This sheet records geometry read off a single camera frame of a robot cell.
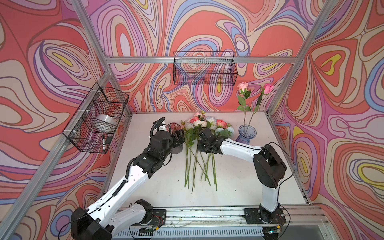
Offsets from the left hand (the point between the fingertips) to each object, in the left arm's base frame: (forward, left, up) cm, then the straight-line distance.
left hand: (180, 131), depth 74 cm
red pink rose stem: (+24, -29, -23) cm, 44 cm away
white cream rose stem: (+21, -13, -19) cm, 31 cm away
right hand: (+3, -11, -22) cm, 25 cm away
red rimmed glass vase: (+3, +4, -23) cm, 23 cm away
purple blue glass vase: (+5, -40, -9) cm, 41 cm away
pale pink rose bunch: (+16, -5, -18) cm, 25 cm away
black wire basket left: (0, +42, +3) cm, 43 cm away
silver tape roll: (+4, +37, +4) cm, 37 cm away
